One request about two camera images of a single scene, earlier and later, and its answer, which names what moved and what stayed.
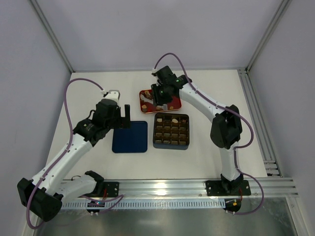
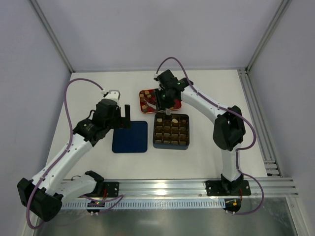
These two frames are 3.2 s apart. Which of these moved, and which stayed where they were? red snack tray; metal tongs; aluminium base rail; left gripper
Moved: metal tongs
Stayed: left gripper; red snack tray; aluminium base rail
